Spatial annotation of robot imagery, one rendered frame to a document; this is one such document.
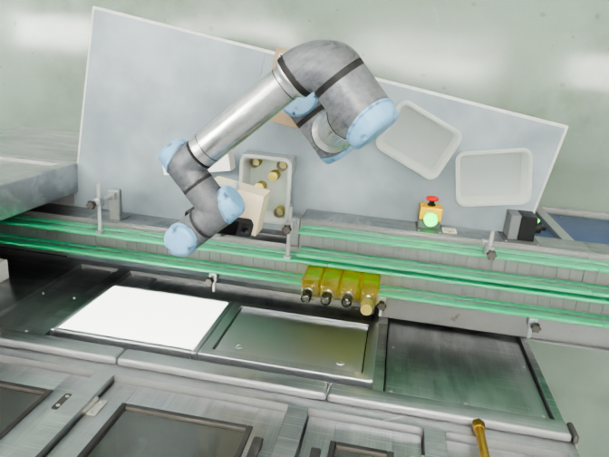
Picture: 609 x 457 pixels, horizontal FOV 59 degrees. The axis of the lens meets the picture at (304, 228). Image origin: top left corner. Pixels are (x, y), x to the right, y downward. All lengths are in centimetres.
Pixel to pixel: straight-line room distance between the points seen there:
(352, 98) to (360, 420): 74
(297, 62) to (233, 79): 78
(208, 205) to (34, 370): 67
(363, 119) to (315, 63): 14
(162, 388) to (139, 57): 110
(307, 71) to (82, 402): 90
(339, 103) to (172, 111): 97
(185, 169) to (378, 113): 43
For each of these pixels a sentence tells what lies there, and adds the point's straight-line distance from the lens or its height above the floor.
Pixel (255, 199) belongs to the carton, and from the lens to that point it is 150.
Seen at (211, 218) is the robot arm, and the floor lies 144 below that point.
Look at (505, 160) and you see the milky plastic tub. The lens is 183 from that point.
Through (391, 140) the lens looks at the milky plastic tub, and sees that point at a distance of 179.
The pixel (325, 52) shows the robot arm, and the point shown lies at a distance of 109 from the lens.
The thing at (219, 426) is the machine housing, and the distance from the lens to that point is 132.
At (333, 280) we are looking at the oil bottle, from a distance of 160.
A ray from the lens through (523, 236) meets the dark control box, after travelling 181.
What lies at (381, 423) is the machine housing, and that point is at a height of 143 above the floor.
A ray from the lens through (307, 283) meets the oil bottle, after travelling 158.
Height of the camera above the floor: 253
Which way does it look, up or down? 71 degrees down
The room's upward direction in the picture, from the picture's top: 148 degrees counter-clockwise
